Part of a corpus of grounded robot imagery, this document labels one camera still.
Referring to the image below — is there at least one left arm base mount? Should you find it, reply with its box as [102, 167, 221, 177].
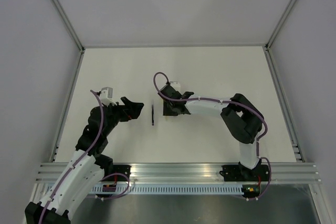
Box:
[111, 165, 131, 184]

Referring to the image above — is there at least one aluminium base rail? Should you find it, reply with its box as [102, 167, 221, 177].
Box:
[35, 162, 322, 184]

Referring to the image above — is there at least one right frame post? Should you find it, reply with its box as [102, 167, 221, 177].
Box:
[265, 0, 299, 51]

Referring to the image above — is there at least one left frame post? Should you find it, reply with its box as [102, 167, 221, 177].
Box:
[50, 0, 85, 53]

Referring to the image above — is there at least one purple ink refill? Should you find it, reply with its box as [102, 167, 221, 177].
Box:
[151, 104, 155, 126]

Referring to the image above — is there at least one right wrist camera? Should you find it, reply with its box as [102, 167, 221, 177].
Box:
[170, 81, 181, 92]

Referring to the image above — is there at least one purple cable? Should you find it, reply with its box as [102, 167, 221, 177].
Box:
[39, 89, 106, 224]
[153, 71, 268, 159]

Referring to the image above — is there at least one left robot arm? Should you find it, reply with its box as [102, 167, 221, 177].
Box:
[25, 91, 144, 223]

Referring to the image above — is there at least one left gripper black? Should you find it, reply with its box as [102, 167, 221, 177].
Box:
[102, 97, 144, 137]

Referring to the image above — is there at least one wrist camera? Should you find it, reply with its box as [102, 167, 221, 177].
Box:
[99, 87, 116, 106]
[170, 81, 181, 92]

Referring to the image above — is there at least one slotted cable duct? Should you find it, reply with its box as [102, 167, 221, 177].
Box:
[89, 184, 244, 196]

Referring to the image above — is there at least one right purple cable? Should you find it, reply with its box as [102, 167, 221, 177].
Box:
[153, 71, 268, 159]

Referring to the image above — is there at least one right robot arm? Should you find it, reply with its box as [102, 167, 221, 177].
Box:
[158, 83, 266, 180]

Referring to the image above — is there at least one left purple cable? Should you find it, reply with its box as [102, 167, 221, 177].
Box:
[39, 89, 106, 224]

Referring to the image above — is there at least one frame post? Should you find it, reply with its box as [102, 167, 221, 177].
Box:
[265, 0, 299, 51]
[50, 0, 85, 53]

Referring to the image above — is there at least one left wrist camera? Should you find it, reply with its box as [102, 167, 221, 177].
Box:
[99, 87, 116, 106]

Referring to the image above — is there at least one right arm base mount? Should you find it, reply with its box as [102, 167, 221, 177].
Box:
[219, 163, 270, 182]

